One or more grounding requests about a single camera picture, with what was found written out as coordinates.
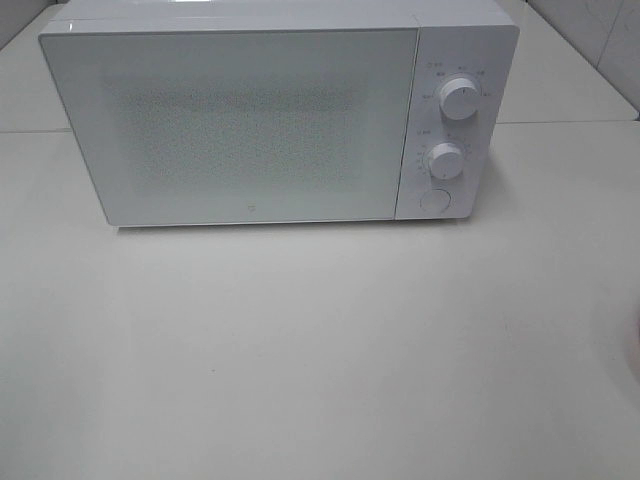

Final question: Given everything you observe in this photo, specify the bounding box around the white microwave door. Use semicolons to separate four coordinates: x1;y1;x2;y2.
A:
40;29;417;227

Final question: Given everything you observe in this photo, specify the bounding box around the round white door button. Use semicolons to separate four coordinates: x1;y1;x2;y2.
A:
420;189;451;218

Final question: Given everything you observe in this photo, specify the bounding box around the white microwave oven body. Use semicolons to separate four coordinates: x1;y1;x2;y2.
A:
38;1;519;225

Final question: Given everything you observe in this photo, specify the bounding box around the white control knob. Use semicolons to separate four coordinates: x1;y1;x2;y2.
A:
426;142;464;180
437;74;481;121

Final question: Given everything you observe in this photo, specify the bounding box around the pink round plate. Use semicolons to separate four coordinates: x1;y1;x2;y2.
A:
630;315;640;363

